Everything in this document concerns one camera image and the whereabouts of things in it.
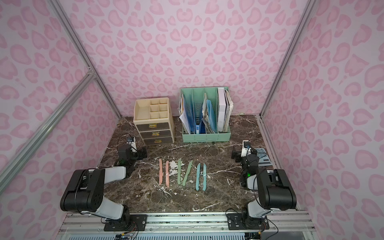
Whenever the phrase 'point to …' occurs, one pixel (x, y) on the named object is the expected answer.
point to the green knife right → (186, 177)
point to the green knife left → (179, 164)
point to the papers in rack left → (182, 117)
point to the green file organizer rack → (205, 114)
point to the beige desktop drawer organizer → (153, 120)
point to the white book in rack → (222, 105)
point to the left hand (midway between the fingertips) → (138, 145)
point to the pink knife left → (160, 173)
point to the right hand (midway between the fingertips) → (242, 145)
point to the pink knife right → (167, 174)
